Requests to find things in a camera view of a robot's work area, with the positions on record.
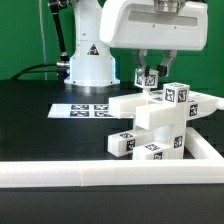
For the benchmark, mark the white chair seat part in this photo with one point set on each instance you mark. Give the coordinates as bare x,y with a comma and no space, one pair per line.
170,130

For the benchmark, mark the white boundary fence frame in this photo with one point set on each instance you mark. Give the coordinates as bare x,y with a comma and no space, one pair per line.
207,166

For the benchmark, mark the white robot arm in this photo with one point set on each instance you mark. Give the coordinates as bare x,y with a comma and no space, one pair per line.
92,67

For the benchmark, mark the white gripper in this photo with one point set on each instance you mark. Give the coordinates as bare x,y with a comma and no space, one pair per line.
136,24

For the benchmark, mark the white flat tagged plate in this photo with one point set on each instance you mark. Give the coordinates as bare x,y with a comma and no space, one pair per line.
80,111

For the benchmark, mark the white tagged cube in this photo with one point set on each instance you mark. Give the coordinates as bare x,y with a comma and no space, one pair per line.
175,93
146,79

